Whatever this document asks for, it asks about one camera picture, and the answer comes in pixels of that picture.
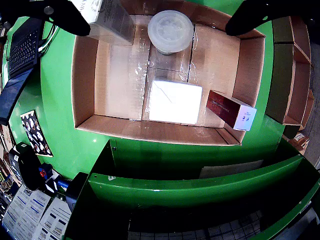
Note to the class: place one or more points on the printed paper sheet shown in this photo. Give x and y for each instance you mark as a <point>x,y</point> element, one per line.
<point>56,220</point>
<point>37,212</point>
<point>16,212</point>

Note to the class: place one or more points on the maroon box with white end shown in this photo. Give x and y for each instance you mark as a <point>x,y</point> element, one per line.
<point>222,106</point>

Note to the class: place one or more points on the translucent plastic jar with lid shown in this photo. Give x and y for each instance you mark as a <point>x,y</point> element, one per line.
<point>170,30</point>

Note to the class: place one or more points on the small blue and red box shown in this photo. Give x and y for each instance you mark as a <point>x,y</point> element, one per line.
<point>45,171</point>

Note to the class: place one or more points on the green metal shelf unit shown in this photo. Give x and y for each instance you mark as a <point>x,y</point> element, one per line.
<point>175,190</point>

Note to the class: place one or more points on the black round device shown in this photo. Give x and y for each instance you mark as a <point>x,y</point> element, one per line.
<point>30,170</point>

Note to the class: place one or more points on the white carton with cow pattern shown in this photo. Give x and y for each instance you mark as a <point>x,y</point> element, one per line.
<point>175,102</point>

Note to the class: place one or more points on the white box with grey lettering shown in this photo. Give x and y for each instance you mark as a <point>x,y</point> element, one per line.
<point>110,22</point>

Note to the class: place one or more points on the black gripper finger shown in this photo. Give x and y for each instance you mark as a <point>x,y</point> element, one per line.
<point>62,15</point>
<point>262,12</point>

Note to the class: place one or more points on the flattened printed carton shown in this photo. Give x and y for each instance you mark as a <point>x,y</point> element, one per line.
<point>35,132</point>

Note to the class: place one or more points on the shallow cardboard tray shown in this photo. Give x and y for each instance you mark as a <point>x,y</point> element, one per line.
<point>120,82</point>

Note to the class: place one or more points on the brown box with white label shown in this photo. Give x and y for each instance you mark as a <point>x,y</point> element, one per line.
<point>298,142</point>

